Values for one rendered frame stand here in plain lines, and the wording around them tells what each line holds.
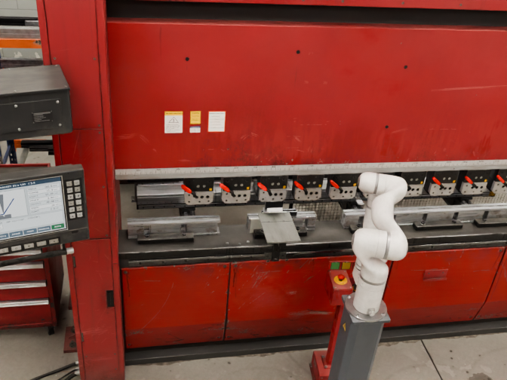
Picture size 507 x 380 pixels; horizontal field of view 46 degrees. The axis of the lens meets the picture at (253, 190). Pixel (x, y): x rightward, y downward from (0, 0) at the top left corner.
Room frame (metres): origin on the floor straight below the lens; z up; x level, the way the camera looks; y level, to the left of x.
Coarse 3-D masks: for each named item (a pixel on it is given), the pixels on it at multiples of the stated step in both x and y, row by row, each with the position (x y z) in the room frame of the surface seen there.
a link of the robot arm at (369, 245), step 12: (360, 228) 2.06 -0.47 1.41; (372, 228) 2.07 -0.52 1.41; (360, 240) 2.00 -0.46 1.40; (372, 240) 2.00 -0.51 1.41; (384, 240) 2.00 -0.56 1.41; (360, 252) 1.98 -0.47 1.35; (372, 252) 1.98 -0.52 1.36; (384, 252) 1.97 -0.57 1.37; (372, 264) 2.00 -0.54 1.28; (384, 264) 2.03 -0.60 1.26; (360, 276) 2.02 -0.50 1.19; (372, 276) 1.97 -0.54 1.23; (384, 276) 1.98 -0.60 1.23
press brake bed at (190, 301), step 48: (144, 288) 2.43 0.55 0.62; (192, 288) 2.49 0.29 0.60; (240, 288) 2.56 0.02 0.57; (288, 288) 2.62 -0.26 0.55; (432, 288) 2.84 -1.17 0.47; (480, 288) 2.91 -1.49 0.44; (144, 336) 2.45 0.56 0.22; (192, 336) 2.53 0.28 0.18; (240, 336) 2.60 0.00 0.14; (288, 336) 2.71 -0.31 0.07; (384, 336) 2.80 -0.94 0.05; (432, 336) 2.87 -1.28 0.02
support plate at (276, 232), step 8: (264, 216) 2.68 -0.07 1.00; (272, 216) 2.69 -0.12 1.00; (280, 216) 2.69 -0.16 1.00; (288, 216) 2.70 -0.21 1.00; (264, 224) 2.61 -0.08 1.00; (272, 224) 2.61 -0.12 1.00; (280, 224) 2.62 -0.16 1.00; (288, 224) 2.63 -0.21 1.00; (264, 232) 2.53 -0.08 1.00; (272, 232) 2.54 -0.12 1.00; (280, 232) 2.55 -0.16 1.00; (288, 232) 2.55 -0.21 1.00; (296, 232) 2.56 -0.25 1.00; (272, 240) 2.47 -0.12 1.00; (280, 240) 2.48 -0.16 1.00; (288, 240) 2.49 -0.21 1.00; (296, 240) 2.49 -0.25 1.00
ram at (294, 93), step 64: (128, 64) 2.53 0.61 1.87; (192, 64) 2.59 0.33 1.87; (256, 64) 2.66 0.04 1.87; (320, 64) 2.74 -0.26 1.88; (384, 64) 2.81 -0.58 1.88; (448, 64) 2.89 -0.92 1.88; (128, 128) 2.53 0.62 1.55; (256, 128) 2.67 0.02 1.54; (320, 128) 2.75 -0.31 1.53; (384, 128) 2.83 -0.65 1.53; (448, 128) 2.91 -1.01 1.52
